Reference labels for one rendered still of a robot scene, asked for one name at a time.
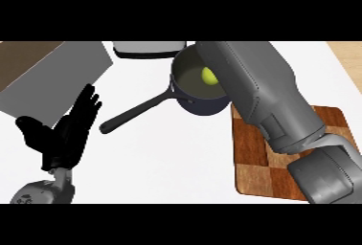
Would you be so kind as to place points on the brown wooden cabinet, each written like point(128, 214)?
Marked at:
point(21, 60)

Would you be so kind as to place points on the flat grey door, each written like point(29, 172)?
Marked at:
point(57, 79)

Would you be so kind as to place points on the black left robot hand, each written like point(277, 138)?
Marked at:
point(66, 140)

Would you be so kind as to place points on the checkered wooden cutting board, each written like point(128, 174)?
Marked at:
point(255, 162)

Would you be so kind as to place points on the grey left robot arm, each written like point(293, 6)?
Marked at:
point(45, 191)

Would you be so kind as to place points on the grey appliance with dark rim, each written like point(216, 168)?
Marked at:
point(147, 48)

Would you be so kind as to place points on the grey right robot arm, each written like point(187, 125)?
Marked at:
point(270, 105)

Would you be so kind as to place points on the yellow-green pear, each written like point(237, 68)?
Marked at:
point(209, 76)

